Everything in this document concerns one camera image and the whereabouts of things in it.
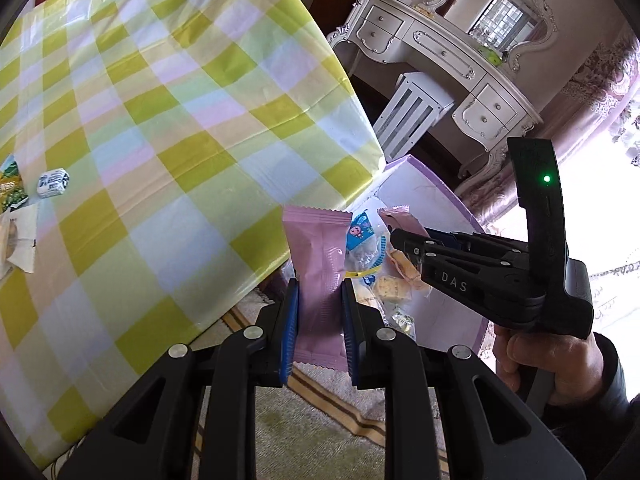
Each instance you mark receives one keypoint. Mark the green yellow pea packet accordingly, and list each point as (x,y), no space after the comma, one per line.
(10,187)

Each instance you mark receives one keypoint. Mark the person's right forearm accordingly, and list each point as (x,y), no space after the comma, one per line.
(590,440)

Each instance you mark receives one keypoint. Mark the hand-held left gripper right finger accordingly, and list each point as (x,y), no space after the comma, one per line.
(350,332)

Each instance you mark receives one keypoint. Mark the purple cardboard box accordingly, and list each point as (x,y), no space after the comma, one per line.
(430,185)

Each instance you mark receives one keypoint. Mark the small white dark-print candy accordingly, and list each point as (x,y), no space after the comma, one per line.
(53,181)

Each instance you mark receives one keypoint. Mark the blue cartoon snack packet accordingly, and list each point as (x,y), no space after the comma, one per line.
(361,232)

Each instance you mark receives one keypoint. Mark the purple patterned curtain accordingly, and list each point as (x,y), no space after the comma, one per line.
(595,100)

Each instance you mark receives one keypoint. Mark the long clear cracker packet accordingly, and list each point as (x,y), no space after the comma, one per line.
(395,287)

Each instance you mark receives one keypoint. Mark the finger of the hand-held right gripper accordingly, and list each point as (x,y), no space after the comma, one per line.
(407,245)
(450,236)

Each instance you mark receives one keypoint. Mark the person's right hand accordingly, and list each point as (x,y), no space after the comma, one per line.
(545,360)

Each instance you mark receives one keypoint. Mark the white ornate mirror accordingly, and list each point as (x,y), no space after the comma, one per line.
(500,15)

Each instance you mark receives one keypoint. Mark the white slatted stool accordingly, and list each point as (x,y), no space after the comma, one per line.
(412,110)

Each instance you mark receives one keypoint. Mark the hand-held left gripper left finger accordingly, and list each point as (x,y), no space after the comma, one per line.
(290,332)

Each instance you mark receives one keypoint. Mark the orange bread packet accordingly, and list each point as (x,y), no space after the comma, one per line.
(400,261)

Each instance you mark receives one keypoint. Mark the clear pale bread packet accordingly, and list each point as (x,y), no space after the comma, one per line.
(12,242)

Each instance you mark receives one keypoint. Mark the pink snack packet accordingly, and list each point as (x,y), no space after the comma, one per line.
(400,217)
(315,270)

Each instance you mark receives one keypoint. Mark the white ornate dresser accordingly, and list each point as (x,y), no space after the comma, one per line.
(435,55)

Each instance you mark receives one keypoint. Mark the yellow checkered tablecloth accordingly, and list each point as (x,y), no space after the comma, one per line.
(150,160)

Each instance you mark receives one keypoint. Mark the striped beige cushion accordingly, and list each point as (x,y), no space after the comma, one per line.
(310,425)

